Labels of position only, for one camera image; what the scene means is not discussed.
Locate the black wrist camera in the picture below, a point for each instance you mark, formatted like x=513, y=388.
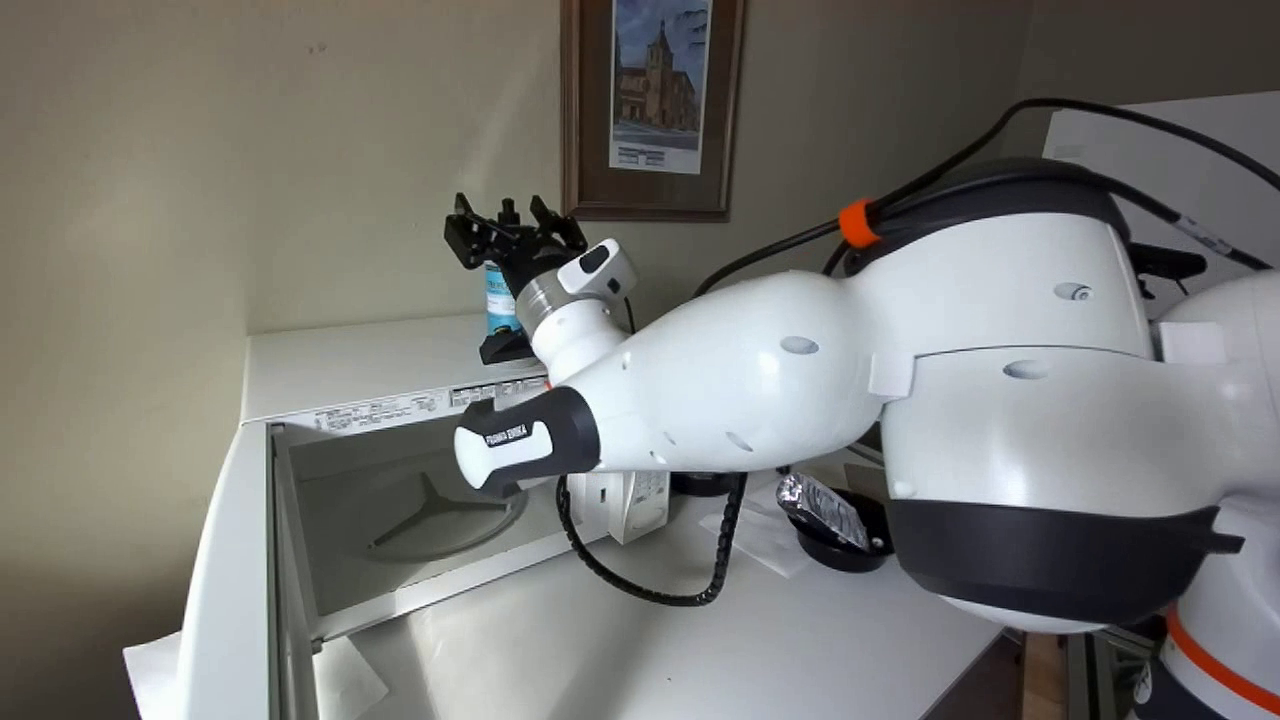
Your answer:
x=504, y=346

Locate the white printed snack packet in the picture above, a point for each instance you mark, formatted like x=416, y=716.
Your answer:
x=823, y=505

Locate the black bowl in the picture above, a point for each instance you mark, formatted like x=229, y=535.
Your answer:
x=852, y=540

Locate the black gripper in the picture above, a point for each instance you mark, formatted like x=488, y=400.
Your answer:
x=520, y=252

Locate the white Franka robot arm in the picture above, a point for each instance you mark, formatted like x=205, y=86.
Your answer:
x=987, y=385

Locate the blue label plastic bottle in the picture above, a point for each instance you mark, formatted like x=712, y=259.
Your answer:
x=502, y=302

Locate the brown framed building picture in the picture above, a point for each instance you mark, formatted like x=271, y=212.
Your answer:
x=654, y=105

